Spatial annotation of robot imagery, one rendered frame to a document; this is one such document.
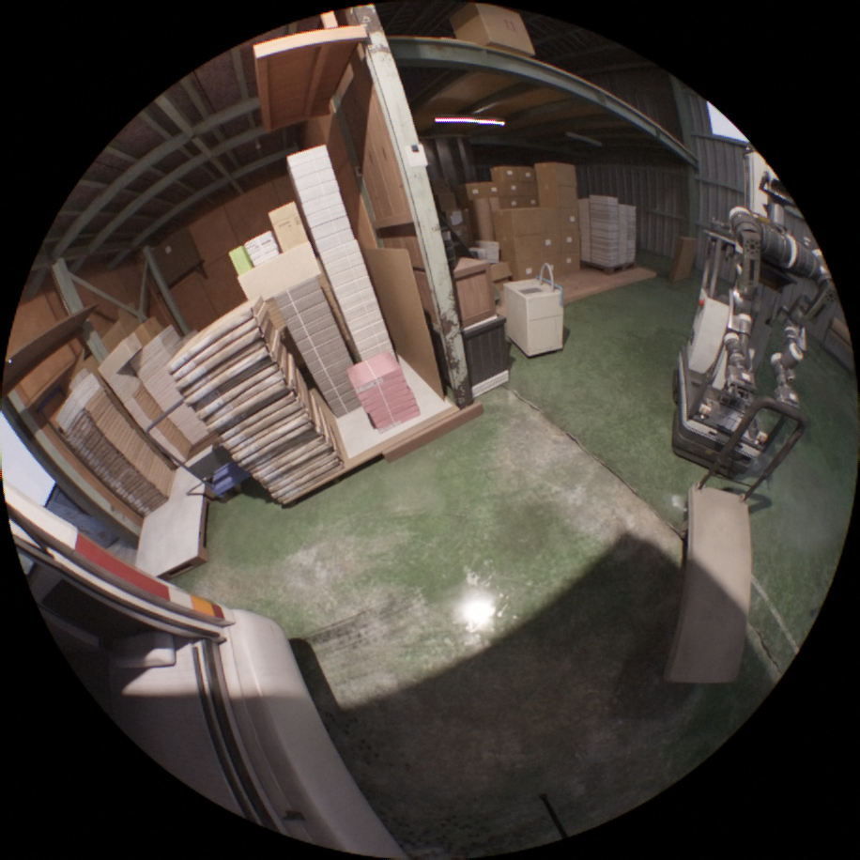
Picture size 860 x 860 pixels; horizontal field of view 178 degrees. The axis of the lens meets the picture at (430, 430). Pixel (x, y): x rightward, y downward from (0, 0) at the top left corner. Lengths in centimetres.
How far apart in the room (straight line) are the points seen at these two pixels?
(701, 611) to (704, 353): 144
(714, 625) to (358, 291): 236
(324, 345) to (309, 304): 28
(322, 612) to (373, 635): 28
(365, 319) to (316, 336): 31
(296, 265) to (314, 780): 208
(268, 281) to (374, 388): 86
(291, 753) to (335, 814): 23
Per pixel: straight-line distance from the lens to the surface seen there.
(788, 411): 130
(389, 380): 152
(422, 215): 134
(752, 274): 146
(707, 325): 197
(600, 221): 472
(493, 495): 141
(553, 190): 429
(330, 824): 103
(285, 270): 165
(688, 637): 127
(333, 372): 181
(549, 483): 146
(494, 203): 445
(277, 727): 96
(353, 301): 171
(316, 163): 173
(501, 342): 184
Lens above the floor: 122
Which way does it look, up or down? 44 degrees down
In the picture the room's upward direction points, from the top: 17 degrees counter-clockwise
